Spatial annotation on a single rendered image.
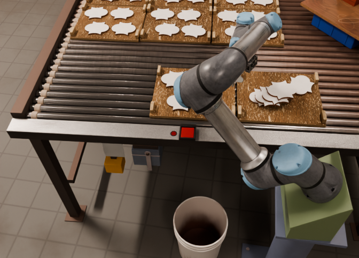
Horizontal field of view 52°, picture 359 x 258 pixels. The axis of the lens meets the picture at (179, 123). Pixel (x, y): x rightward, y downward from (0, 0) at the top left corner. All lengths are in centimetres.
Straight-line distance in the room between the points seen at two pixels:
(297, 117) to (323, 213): 57
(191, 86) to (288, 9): 149
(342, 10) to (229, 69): 136
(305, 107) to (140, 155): 83
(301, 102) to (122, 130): 88
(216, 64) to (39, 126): 103
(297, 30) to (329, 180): 122
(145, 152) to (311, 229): 80
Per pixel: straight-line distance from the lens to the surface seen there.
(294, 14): 255
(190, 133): 172
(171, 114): 179
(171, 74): 197
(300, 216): 148
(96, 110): 188
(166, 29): 229
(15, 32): 426
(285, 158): 131
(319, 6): 242
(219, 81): 116
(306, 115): 187
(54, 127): 187
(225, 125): 127
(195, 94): 121
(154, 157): 182
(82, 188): 273
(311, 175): 133
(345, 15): 238
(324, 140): 182
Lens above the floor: 227
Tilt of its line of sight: 50 degrees down
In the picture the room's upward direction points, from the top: 2 degrees counter-clockwise
